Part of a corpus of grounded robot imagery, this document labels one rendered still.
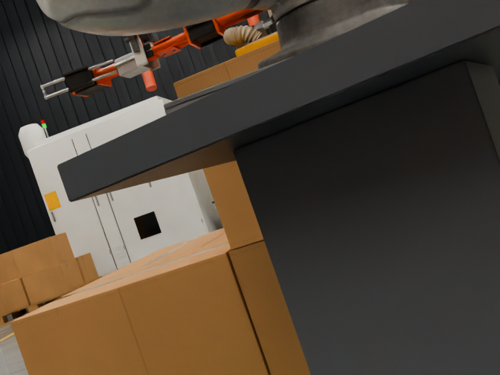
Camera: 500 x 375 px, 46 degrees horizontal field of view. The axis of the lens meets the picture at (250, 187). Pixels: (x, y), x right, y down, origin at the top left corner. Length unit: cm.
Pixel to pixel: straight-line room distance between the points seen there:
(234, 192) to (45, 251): 691
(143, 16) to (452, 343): 43
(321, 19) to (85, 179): 29
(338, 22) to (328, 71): 19
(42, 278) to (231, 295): 692
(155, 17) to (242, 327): 90
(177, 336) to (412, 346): 88
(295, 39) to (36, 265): 769
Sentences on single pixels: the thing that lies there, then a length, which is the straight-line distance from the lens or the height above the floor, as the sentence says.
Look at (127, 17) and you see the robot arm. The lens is 60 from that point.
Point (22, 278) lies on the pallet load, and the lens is 833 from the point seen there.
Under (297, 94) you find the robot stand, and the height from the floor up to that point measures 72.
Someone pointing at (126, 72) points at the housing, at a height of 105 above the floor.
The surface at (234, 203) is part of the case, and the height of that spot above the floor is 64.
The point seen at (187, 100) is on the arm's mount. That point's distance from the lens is 62.
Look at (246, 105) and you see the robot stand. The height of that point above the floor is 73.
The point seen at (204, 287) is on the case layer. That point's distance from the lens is 137.
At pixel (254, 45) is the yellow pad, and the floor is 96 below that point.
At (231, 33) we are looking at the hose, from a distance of 140.
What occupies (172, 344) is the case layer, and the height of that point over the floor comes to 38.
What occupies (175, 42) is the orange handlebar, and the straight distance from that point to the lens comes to 154.
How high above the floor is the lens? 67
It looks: level
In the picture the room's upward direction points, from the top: 19 degrees counter-clockwise
